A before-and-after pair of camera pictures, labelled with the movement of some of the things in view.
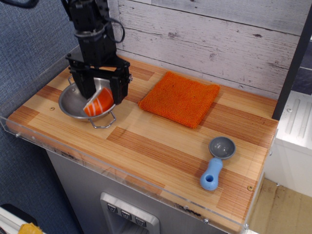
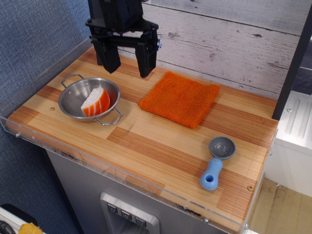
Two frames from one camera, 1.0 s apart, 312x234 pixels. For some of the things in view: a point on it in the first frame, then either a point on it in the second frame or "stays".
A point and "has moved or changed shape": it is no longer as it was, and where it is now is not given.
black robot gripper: x=98 y=57 → x=122 y=21
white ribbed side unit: x=289 y=163 stays
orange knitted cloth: x=182 y=100 stays
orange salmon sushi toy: x=102 y=100 has moved or changed shape
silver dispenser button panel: x=121 y=216 stays
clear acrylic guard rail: x=10 y=105 stays
